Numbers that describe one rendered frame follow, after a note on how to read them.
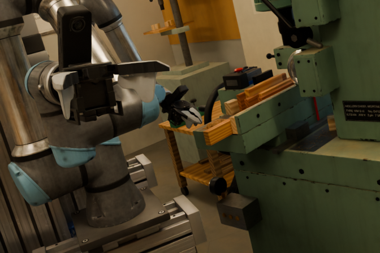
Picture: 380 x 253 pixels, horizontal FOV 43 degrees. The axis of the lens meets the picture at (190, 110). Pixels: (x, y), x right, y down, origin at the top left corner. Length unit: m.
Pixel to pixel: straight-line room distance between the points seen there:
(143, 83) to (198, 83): 3.04
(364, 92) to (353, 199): 0.29
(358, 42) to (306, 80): 0.16
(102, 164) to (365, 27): 0.74
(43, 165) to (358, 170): 0.79
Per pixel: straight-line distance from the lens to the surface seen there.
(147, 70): 0.68
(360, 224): 1.44
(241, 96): 1.54
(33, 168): 1.14
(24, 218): 1.41
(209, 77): 3.80
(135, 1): 4.63
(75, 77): 0.67
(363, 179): 1.36
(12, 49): 1.12
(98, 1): 1.77
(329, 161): 1.39
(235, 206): 1.61
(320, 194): 1.46
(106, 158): 1.19
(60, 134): 0.89
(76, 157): 0.90
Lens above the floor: 1.31
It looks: 13 degrees down
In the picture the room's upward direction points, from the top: 14 degrees counter-clockwise
